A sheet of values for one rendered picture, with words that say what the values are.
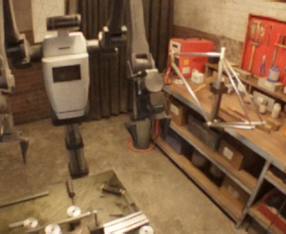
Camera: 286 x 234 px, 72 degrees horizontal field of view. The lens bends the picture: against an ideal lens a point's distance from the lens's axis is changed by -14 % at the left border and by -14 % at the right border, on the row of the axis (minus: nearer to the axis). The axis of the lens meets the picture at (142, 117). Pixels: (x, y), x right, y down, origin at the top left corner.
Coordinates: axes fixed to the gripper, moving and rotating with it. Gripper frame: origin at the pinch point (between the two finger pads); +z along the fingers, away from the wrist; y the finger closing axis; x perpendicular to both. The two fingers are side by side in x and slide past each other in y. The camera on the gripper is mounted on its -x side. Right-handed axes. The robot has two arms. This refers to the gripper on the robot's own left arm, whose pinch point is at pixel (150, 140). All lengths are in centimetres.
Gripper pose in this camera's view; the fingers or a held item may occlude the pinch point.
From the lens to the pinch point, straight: 74.4
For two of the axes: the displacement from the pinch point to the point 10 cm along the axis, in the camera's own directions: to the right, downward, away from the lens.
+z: 1.5, 9.9, 0.1
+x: -3.3, 0.4, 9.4
